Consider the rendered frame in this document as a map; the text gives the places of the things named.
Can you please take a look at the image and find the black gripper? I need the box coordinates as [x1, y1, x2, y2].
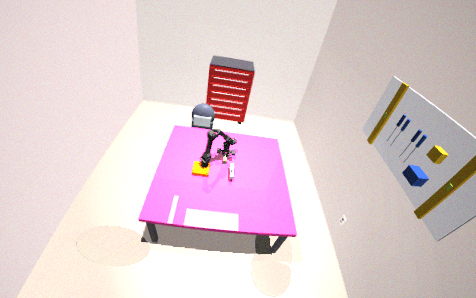
[217, 147, 235, 157]

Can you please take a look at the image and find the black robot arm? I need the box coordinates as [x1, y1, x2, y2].
[200, 129, 237, 168]

